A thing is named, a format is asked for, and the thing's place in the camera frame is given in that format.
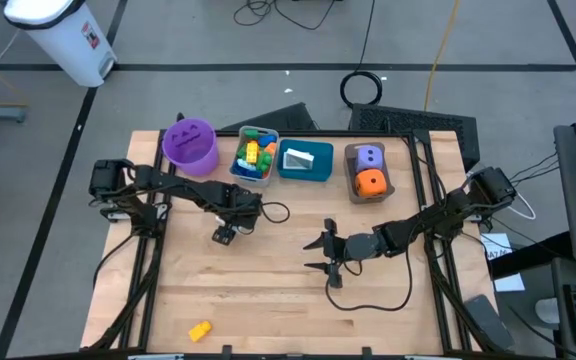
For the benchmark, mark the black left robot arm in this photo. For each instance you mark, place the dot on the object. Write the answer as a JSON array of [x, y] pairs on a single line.
[[178, 185]]

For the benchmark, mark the light gray storage bin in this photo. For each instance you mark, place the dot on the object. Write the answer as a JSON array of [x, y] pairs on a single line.
[[238, 177]]

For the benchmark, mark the yellow toy brick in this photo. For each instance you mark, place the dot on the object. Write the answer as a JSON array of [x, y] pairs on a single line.
[[200, 331]]

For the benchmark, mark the light blue card box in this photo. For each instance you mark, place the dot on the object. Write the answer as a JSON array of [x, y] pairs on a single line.
[[300, 150]]

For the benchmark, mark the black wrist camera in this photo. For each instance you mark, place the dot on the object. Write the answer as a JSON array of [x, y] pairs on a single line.
[[385, 235], [250, 202]]

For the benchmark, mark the black frame rails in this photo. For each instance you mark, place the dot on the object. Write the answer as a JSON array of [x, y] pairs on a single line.
[[143, 280], [440, 280]]

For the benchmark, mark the black flat panel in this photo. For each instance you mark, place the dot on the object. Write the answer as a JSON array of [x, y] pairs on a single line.
[[278, 120]]

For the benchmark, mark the white pedal trash can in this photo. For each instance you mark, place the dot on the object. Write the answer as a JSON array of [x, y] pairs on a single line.
[[63, 35]]

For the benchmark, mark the orange brick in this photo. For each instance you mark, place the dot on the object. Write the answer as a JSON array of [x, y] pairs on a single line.
[[271, 148]]

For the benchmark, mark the black right frame rails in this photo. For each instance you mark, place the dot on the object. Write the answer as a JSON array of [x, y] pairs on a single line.
[[440, 280]]

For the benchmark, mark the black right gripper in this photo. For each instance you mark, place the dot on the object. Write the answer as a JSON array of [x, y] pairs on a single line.
[[358, 247]]

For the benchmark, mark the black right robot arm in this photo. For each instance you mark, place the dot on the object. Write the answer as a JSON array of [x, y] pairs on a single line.
[[448, 210]]

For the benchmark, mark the white playing card box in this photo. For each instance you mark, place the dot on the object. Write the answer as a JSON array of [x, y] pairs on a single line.
[[298, 161]]

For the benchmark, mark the blue scoop-shaped brick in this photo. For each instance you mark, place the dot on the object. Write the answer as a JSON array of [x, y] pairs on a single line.
[[245, 171]]

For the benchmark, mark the black mesh computer case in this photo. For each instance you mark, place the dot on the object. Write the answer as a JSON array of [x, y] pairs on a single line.
[[418, 122]]

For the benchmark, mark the dark gray storage bin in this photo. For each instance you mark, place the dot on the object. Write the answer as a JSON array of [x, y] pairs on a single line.
[[350, 192]]

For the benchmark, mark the green square brick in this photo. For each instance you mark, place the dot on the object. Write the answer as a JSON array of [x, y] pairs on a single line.
[[242, 150]]

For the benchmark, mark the blue rounded brick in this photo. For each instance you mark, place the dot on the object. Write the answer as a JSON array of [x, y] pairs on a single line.
[[268, 140]]

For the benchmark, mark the pale cyan brick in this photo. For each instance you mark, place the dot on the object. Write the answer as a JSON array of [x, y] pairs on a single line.
[[245, 163]]

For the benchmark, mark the large green rounded brick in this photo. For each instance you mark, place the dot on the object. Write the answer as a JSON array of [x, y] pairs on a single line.
[[265, 161]]

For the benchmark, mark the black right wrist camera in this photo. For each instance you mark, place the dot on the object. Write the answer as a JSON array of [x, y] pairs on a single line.
[[385, 235]]

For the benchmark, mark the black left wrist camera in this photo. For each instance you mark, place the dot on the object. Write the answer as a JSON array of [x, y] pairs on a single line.
[[250, 202]]

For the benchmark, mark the black left frame rails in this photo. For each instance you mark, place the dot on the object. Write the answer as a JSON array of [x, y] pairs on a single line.
[[143, 280]]

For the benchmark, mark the black camera bracket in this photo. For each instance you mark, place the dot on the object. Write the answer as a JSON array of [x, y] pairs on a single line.
[[366, 353], [226, 352]]

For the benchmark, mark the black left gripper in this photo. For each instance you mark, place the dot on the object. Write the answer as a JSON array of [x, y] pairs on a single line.
[[240, 222]]

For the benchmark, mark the orange foam die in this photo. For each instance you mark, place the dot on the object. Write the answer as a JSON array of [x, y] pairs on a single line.
[[371, 183]]

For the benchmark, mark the white paper sheet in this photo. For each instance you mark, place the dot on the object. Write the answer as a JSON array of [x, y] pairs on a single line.
[[498, 245], [510, 282]]

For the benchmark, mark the purple plastic bucket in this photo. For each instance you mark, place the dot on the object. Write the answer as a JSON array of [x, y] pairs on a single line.
[[190, 147]]

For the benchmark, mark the small green brick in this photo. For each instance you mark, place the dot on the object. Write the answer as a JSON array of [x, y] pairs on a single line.
[[251, 134]]

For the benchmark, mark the teal storage bin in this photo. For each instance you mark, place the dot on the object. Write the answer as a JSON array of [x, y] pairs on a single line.
[[323, 160]]

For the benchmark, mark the purple foam die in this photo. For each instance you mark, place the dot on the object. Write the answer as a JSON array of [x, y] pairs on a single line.
[[369, 158]]

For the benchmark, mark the white computer mouse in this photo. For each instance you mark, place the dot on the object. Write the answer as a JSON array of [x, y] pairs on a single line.
[[548, 311]]

